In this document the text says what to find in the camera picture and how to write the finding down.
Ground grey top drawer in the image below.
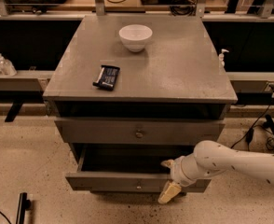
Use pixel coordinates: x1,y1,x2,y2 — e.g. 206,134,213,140
55,118,225,145

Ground grey drawer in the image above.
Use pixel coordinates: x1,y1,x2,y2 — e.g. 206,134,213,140
65,145,212,194
55,118,225,145

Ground white bowl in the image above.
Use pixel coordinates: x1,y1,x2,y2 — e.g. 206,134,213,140
118,24,153,52

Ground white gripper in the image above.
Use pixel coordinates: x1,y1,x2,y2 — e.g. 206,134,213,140
158,155,196,204

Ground black floor cable right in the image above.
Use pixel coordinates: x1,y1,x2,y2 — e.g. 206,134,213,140
229,91,274,152

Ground white pump bottle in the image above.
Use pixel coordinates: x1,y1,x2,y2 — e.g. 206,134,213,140
218,49,229,67

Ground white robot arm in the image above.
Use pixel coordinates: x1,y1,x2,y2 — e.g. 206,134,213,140
158,140,274,204

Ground black cable bundle on shelf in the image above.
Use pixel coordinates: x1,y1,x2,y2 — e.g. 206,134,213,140
169,0,198,17

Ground black stand lower left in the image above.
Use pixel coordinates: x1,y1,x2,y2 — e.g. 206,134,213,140
16,192,31,224

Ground grey drawer cabinet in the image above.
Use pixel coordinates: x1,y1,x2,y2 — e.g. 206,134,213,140
42,14,238,196

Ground black bracket left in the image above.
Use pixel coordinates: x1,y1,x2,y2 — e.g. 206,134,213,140
5,101,23,122

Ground clear sanitizer bottle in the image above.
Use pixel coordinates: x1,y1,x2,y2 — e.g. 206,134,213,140
0,53,17,77

